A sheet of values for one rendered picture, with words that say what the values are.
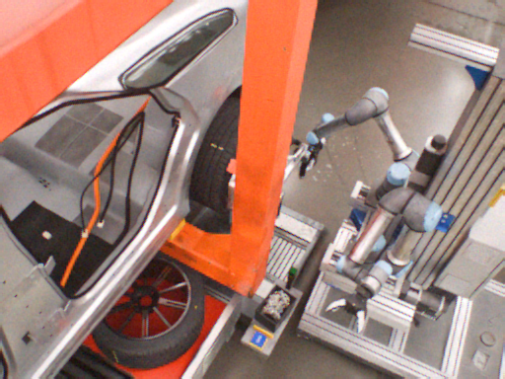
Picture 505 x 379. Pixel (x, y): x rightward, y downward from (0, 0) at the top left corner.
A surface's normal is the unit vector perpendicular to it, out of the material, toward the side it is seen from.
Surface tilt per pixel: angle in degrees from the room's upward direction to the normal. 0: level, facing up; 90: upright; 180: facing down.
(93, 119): 6
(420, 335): 0
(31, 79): 90
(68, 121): 6
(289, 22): 90
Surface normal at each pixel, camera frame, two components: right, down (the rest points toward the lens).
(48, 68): 0.87, 0.42
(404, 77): 0.07, -0.61
